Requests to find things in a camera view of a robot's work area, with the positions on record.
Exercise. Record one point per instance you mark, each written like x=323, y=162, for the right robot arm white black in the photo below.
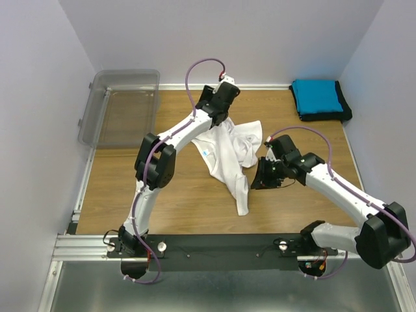
x=380, y=233

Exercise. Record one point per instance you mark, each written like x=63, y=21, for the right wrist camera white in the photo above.
x=269, y=154

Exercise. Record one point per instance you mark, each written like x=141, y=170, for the white t shirt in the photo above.
x=227, y=149

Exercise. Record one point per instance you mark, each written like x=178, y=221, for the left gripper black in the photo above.
x=207, y=94

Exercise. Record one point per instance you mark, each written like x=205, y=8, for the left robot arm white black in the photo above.
x=155, y=163

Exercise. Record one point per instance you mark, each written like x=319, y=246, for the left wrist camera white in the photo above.
x=226, y=79

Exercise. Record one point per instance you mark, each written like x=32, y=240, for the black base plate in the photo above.
x=231, y=252

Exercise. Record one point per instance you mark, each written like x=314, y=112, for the aluminium frame rail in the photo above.
x=69, y=248

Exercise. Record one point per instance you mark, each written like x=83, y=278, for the folded black t shirt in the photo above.
x=346, y=115

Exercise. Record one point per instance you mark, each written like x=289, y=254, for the clear plastic bin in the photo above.
x=121, y=108

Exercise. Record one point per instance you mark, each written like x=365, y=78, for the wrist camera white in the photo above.
x=269, y=154
x=226, y=79

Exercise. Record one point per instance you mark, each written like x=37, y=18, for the folded blue t shirt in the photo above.
x=316, y=96

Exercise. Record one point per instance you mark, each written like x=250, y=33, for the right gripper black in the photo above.
x=262, y=181

